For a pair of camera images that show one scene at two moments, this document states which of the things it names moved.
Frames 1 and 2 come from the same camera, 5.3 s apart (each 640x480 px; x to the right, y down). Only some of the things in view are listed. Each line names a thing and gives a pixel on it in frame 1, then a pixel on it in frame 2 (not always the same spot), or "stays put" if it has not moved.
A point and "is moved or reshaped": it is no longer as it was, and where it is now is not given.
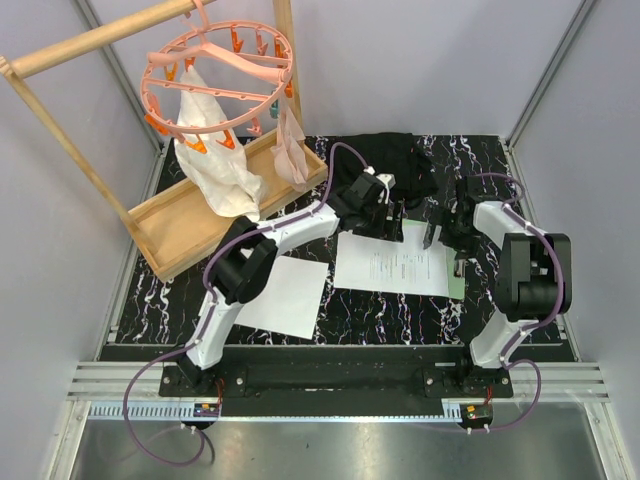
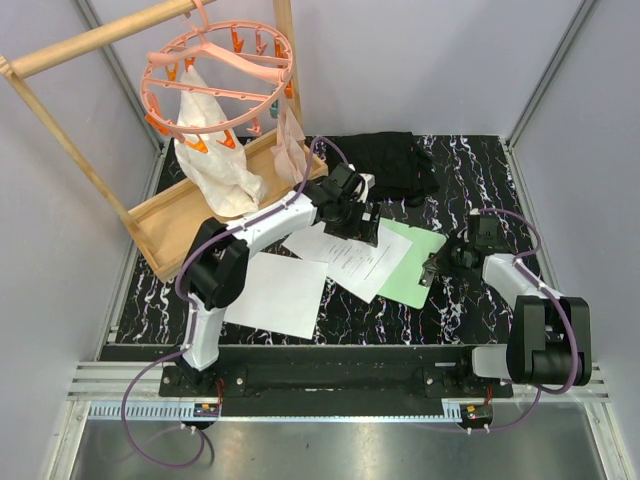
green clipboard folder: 456,284 to 404,285
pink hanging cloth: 288,154 stays put
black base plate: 342,381 stays put
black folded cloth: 393,153 stays put
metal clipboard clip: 461,267 to 429,269
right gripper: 464,247 to 457,242
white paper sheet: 290,301 stays put
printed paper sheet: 374,264 is moved or reshaped
